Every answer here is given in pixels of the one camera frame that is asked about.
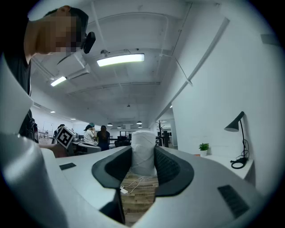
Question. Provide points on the long ceiling light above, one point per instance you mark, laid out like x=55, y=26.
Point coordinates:
x=58, y=81
x=120, y=59

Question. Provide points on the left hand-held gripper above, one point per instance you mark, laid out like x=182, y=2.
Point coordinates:
x=65, y=137

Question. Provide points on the person's left forearm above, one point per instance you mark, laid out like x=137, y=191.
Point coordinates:
x=56, y=150

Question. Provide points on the person's head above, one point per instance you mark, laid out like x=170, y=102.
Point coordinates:
x=42, y=33

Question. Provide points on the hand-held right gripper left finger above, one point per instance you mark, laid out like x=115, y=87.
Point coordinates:
x=89, y=178

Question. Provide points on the white power strip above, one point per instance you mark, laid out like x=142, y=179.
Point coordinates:
x=123, y=190

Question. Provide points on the black pendant lamp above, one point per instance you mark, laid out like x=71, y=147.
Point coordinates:
x=109, y=124
x=139, y=122

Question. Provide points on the black head camera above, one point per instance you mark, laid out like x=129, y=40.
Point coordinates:
x=89, y=42

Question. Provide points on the black desk lamp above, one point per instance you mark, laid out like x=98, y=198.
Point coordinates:
x=233, y=125

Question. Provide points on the small green potted plant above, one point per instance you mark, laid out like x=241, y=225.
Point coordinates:
x=204, y=147

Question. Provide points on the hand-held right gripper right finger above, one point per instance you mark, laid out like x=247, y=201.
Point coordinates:
x=200, y=189

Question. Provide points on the black coat stand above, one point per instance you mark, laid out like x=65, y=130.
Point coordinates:
x=160, y=131

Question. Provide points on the person's black clothing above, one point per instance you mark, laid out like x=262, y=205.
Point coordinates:
x=20, y=66

